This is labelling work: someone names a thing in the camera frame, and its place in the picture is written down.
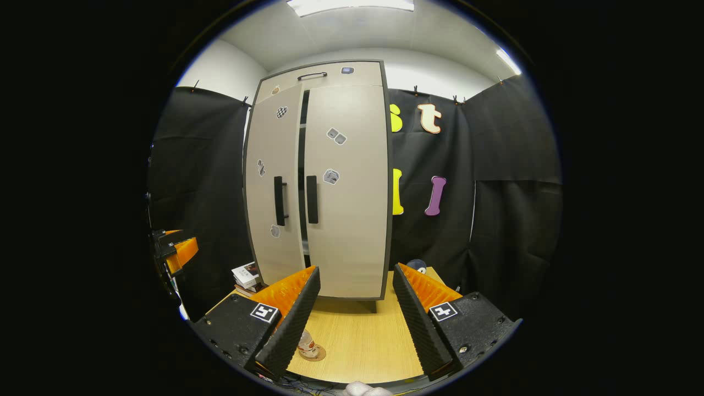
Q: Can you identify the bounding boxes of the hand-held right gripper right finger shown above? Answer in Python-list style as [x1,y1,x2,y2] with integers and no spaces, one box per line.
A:
[392,263,522,381]

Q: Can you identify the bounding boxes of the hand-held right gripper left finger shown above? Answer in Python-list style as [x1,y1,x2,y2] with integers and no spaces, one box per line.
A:
[190,265,321,380]

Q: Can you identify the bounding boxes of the clear plastic bottle red label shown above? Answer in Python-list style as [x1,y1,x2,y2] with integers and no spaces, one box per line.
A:
[297,329,321,359]

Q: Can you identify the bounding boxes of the grey cabinet door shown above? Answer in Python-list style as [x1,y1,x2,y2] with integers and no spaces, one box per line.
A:
[302,84,388,299]
[244,82,304,287]

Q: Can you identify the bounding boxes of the grey cabinet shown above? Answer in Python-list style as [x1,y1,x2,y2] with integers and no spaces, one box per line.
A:
[242,59,394,314]

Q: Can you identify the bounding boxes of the grey cabinet drawer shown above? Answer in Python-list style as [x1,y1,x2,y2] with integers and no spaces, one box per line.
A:
[256,62,384,105]

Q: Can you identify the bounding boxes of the white book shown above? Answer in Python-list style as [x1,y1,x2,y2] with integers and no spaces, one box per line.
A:
[232,262,263,289]

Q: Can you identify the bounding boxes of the black backdrop cloth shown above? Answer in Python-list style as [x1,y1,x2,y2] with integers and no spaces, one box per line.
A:
[146,74,563,325]

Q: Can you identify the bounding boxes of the narrow ceiling light panel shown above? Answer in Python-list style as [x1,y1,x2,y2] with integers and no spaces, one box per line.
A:
[496,48,523,76]

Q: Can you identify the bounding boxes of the large ceiling light panel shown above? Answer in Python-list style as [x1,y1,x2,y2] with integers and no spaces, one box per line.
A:
[286,0,415,18]

